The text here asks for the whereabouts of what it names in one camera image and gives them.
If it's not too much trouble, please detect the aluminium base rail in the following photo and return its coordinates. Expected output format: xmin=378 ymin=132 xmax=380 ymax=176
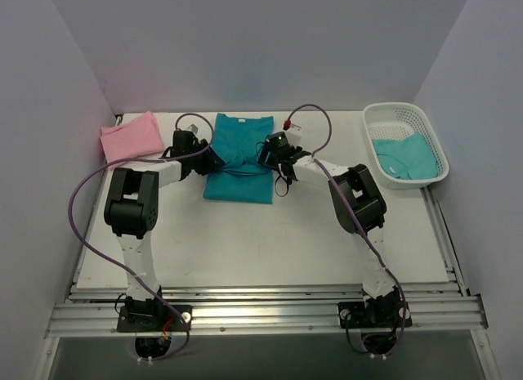
xmin=46 ymin=283 xmax=488 ymax=338

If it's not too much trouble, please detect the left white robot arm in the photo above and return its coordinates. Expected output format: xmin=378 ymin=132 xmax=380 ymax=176
xmin=104 ymin=125 xmax=225 ymax=330

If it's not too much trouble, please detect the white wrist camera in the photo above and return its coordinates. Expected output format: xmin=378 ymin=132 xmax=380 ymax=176
xmin=283 ymin=119 xmax=302 ymax=146
xmin=183 ymin=123 xmax=199 ymax=135

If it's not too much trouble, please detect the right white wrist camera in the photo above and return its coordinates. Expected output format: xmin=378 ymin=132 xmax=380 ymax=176
xmin=283 ymin=119 xmax=302 ymax=146

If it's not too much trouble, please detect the light teal t shirt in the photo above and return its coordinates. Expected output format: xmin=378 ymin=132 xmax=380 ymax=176
xmin=372 ymin=132 xmax=439 ymax=181

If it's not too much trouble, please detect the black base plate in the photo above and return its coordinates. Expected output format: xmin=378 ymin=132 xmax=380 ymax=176
xmin=116 ymin=304 xmax=186 ymax=333
xmin=337 ymin=300 xmax=404 ymax=329

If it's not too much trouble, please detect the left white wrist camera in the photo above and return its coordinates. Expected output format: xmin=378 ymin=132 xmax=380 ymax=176
xmin=183 ymin=123 xmax=199 ymax=135

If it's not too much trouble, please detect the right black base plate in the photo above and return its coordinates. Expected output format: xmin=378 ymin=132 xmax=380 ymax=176
xmin=337 ymin=300 xmax=404 ymax=329

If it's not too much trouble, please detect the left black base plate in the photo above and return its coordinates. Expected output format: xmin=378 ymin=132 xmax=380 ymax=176
xmin=116 ymin=304 xmax=186 ymax=333

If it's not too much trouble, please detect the white plastic basket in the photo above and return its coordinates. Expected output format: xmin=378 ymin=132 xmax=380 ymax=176
xmin=362 ymin=102 xmax=449 ymax=190

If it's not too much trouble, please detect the folded pink t shirt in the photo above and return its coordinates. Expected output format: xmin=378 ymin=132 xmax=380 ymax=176
xmin=100 ymin=111 xmax=165 ymax=163

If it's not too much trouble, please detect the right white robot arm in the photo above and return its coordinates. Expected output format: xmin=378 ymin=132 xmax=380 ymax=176
xmin=258 ymin=132 xmax=403 ymax=325

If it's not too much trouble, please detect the thin black cable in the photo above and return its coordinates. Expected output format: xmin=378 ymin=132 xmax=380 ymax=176
xmin=222 ymin=138 xmax=293 ymax=198

